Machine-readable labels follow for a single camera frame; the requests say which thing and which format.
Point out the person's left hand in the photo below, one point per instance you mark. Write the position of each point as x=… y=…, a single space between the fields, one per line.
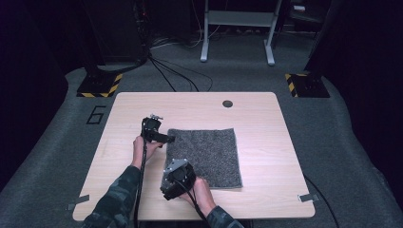
x=139 y=152

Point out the grey tape strip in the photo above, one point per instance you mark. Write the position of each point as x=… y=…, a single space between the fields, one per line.
x=78 y=201
x=309 y=198

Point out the grey towel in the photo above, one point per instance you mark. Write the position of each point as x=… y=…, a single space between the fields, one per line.
x=209 y=155

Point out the dark cabinet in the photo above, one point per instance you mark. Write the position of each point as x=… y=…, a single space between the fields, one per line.
x=114 y=31

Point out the round dark table grommet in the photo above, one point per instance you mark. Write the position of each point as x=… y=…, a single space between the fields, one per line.
x=227 y=104

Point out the black stand striped base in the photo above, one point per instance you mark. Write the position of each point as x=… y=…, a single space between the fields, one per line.
x=99 y=85
x=309 y=85

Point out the person's right hand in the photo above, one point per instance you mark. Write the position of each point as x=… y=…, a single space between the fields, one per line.
x=201 y=193

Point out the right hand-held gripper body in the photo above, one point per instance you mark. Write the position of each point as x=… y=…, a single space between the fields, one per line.
x=180 y=175

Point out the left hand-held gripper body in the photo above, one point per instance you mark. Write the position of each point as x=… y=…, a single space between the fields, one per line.
x=150 y=126

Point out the white desk frame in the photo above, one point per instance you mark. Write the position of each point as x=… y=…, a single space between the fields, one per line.
x=240 y=19

